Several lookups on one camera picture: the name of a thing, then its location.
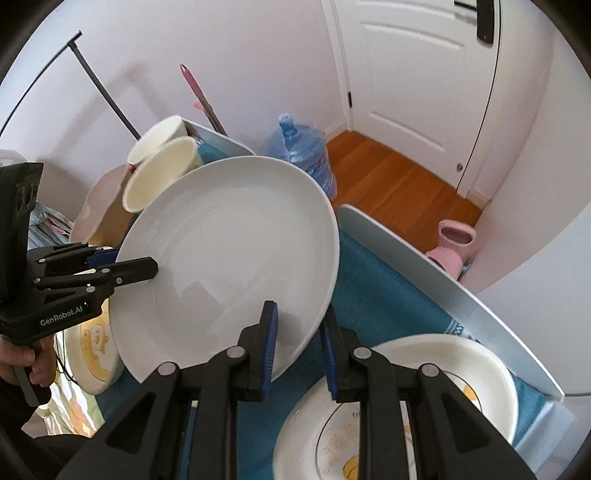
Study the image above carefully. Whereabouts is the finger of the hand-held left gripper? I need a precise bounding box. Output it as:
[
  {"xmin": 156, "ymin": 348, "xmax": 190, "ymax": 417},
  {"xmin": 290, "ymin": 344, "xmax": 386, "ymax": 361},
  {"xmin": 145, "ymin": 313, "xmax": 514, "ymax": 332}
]
[
  {"xmin": 32, "ymin": 257, "xmax": 160, "ymax": 302},
  {"xmin": 27, "ymin": 244, "xmax": 120, "ymax": 278}
]

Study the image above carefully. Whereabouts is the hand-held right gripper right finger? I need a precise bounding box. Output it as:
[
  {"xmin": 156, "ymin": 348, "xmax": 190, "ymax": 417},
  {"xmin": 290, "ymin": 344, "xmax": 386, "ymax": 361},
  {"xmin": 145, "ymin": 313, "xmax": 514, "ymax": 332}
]
[{"xmin": 318, "ymin": 305, "xmax": 539, "ymax": 480}]

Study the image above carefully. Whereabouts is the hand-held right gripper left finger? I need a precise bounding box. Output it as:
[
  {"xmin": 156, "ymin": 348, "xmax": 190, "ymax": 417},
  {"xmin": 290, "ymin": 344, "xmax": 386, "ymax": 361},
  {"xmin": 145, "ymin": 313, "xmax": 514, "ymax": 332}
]
[{"xmin": 55, "ymin": 300, "xmax": 280, "ymax": 480}]

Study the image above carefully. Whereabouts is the brown plate with handles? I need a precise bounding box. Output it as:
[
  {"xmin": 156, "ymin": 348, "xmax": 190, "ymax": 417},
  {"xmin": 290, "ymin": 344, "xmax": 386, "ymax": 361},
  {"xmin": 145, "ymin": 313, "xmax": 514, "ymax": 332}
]
[{"xmin": 69, "ymin": 166, "xmax": 139, "ymax": 247}]

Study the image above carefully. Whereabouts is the large white plate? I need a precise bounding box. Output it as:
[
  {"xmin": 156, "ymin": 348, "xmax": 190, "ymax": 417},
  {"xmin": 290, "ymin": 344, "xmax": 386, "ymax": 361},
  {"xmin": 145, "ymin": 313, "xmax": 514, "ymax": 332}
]
[{"xmin": 108, "ymin": 156, "xmax": 341, "ymax": 385}]

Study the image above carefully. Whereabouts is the deep cream bowl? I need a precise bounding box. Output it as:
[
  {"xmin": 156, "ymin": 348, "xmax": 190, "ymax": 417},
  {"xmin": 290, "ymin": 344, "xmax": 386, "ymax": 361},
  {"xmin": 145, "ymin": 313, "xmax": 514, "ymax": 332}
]
[
  {"xmin": 122, "ymin": 136, "xmax": 204, "ymax": 214},
  {"xmin": 127, "ymin": 115, "xmax": 188, "ymax": 169}
]

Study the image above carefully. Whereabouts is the person's left hand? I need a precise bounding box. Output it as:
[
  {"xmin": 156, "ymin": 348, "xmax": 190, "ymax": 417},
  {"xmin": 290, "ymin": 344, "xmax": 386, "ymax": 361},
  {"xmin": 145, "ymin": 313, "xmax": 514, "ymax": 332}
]
[{"xmin": 0, "ymin": 339, "xmax": 58, "ymax": 387}]

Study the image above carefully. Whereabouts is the clear plastic bag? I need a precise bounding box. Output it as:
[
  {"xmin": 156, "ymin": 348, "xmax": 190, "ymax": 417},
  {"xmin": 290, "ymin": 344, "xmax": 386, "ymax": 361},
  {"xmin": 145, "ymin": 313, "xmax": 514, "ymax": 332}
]
[{"xmin": 28, "ymin": 203, "xmax": 77, "ymax": 247}]

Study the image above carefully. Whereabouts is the teal tablecloth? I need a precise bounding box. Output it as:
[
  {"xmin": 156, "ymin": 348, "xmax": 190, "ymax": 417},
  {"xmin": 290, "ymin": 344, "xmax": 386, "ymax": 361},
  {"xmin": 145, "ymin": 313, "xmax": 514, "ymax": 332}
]
[{"xmin": 92, "ymin": 141, "xmax": 555, "ymax": 480}]

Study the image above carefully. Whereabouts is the pink slipper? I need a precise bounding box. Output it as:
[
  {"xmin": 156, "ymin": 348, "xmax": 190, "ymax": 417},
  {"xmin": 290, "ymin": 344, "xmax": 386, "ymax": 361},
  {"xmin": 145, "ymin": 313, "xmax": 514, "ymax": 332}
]
[
  {"xmin": 438, "ymin": 219, "xmax": 477, "ymax": 265},
  {"xmin": 425, "ymin": 247, "xmax": 465, "ymax": 281}
]

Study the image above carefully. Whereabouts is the black clothes rack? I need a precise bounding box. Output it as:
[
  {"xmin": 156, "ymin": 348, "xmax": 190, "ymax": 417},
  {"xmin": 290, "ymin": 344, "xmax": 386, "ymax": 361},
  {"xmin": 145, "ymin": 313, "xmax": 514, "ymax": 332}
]
[{"xmin": 0, "ymin": 31, "xmax": 141, "ymax": 140}]

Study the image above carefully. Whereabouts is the blue water jug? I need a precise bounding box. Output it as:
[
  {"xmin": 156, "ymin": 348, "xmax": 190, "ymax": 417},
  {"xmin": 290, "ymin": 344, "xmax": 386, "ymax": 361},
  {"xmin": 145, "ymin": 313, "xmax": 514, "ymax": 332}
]
[{"xmin": 262, "ymin": 113, "xmax": 338, "ymax": 200}]

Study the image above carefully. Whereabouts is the person's dark clothing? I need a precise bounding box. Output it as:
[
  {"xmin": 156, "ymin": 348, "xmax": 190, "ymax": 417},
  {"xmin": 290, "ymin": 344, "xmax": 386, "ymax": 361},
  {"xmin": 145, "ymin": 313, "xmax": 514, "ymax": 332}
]
[{"xmin": 0, "ymin": 369, "xmax": 95, "ymax": 480}]

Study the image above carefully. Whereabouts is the white door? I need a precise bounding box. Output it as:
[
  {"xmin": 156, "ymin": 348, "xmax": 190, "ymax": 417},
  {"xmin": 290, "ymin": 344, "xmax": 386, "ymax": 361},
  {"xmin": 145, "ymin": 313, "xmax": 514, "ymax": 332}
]
[{"xmin": 321, "ymin": 0, "xmax": 503, "ymax": 198}]

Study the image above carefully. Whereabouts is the pink mop handle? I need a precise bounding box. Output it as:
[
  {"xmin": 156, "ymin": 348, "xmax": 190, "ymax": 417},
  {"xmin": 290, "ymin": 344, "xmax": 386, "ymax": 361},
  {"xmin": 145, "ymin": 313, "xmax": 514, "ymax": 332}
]
[{"xmin": 179, "ymin": 64, "xmax": 228, "ymax": 137}]

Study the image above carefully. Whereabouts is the black door handle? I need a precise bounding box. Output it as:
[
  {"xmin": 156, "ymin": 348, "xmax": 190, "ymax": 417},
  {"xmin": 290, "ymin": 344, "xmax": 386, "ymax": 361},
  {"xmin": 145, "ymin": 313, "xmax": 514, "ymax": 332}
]
[{"xmin": 455, "ymin": 0, "xmax": 496, "ymax": 44}]

